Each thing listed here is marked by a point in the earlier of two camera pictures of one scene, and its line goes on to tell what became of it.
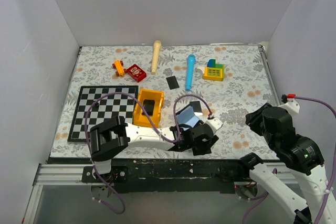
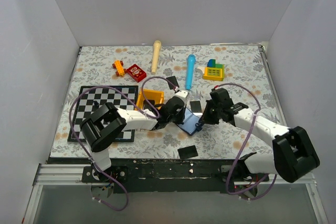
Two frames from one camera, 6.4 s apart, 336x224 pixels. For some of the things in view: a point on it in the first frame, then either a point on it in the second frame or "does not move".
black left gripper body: x=202 y=148 -> x=171 y=119
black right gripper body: x=255 y=123 -> x=211 y=113
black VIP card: x=196 y=106 does not move
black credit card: x=172 y=82 does not move
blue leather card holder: x=187 y=116 does not move
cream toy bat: x=157 y=45 does not move
